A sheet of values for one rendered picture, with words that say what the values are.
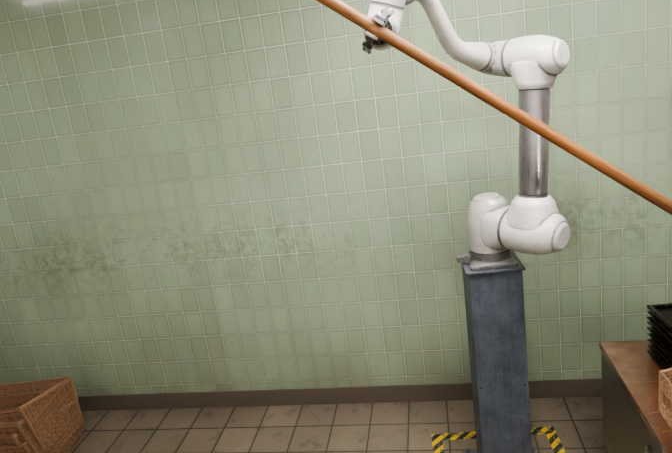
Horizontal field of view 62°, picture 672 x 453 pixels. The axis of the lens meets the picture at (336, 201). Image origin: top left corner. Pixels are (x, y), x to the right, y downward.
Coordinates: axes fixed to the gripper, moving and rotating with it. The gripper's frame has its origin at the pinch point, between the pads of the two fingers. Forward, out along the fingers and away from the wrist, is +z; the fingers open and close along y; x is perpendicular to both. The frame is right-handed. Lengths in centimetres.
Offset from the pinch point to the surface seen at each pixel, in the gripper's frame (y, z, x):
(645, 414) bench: 61, -27, -139
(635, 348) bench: 54, -68, -148
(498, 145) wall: 16, -124, -69
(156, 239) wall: 152, -128, 56
